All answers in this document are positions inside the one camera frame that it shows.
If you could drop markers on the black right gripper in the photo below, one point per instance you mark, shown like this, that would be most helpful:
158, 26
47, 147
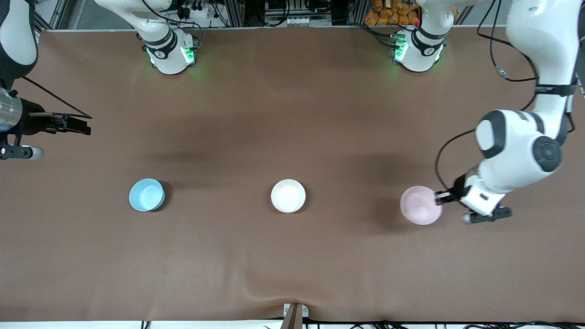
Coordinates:
32, 122

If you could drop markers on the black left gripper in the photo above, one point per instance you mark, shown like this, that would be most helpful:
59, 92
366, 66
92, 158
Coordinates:
457, 188

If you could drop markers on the pink bowl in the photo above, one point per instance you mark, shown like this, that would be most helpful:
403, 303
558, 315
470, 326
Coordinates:
420, 205

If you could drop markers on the blue bowl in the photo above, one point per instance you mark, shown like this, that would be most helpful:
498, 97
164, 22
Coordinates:
146, 195

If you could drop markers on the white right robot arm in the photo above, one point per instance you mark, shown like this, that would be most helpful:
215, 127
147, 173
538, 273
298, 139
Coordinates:
18, 36

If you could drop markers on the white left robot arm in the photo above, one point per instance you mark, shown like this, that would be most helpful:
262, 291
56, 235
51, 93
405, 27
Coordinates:
516, 146

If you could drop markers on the white bowl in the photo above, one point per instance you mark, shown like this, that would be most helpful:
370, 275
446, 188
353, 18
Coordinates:
288, 196

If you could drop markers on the white power strip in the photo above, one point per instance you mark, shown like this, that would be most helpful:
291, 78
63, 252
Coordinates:
196, 12

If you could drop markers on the brown table mat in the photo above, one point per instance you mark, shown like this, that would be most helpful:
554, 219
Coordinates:
292, 114

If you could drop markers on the orange objects bin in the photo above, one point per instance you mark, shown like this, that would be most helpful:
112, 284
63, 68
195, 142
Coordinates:
393, 13

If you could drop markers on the white connector strip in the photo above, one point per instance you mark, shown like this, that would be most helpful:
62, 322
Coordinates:
299, 21

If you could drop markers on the metal clamp bracket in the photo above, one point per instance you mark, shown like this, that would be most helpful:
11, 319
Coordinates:
305, 311

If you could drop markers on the aluminium frame post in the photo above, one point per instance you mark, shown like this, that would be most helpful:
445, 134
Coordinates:
357, 12
234, 13

